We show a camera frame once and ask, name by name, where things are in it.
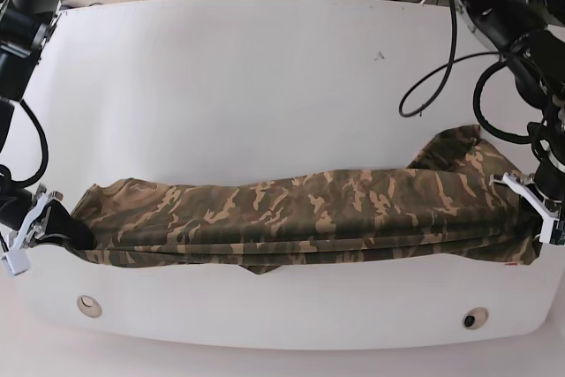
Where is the right table cable grommet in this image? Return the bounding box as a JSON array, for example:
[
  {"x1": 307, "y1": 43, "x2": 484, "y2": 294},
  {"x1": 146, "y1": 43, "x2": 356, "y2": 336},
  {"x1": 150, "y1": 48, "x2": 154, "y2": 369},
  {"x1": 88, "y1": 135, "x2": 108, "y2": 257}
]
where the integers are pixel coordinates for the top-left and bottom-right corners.
[{"x1": 462, "y1": 307, "x2": 489, "y2": 330}]

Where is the left table cable grommet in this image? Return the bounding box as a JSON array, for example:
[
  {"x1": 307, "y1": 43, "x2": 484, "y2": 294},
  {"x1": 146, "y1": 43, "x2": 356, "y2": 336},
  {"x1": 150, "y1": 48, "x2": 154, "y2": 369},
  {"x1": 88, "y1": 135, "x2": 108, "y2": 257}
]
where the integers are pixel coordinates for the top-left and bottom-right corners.
[{"x1": 77, "y1": 295, "x2": 102, "y2": 319}]

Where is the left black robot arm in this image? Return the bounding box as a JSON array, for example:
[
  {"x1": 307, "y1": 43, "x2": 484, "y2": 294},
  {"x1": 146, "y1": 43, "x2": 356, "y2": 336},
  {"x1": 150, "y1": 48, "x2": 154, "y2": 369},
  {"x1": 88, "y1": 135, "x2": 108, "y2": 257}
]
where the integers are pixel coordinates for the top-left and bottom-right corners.
[{"x1": 456, "y1": 0, "x2": 564, "y2": 245}]

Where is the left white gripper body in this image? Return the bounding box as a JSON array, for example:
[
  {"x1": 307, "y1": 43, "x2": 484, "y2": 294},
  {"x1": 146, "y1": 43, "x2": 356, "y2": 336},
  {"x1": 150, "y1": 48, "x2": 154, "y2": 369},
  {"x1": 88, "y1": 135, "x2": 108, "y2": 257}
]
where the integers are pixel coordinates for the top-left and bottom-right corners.
[{"x1": 489, "y1": 172, "x2": 564, "y2": 222}]

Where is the table cable grommet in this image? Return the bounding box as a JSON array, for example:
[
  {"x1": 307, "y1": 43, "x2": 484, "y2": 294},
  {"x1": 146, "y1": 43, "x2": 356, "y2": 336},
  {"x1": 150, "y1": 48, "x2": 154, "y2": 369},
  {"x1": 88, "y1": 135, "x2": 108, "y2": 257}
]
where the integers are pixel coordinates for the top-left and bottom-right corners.
[
  {"x1": 462, "y1": 307, "x2": 489, "y2": 330},
  {"x1": 77, "y1": 295, "x2": 102, "y2": 319}
]

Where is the camouflage T-shirt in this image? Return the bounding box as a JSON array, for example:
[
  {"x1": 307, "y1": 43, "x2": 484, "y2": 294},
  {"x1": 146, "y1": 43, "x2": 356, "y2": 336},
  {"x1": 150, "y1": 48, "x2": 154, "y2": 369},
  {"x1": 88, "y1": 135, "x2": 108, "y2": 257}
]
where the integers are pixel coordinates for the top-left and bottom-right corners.
[{"x1": 66, "y1": 125, "x2": 542, "y2": 275}]

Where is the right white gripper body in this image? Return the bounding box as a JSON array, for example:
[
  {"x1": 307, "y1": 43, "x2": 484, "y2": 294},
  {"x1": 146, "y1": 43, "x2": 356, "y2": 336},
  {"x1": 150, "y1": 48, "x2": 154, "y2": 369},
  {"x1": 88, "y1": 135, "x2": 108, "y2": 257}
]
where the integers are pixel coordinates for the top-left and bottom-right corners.
[{"x1": 5, "y1": 185, "x2": 63, "y2": 253}]

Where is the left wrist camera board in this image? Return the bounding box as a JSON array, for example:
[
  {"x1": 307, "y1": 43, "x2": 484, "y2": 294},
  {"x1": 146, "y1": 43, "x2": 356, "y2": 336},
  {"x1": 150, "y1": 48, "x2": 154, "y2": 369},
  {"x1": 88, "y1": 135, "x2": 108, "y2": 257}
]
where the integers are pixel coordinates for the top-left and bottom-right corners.
[{"x1": 539, "y1": 217, "x2": 565, "y2": 245}]

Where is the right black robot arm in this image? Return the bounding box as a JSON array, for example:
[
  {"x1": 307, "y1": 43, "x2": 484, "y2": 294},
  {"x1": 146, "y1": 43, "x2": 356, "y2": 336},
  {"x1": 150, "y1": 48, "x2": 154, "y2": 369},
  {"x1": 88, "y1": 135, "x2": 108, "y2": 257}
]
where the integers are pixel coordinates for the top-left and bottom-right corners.
[{"x1": 1, "y1": 0, "x2": 62, "y2": 236}]

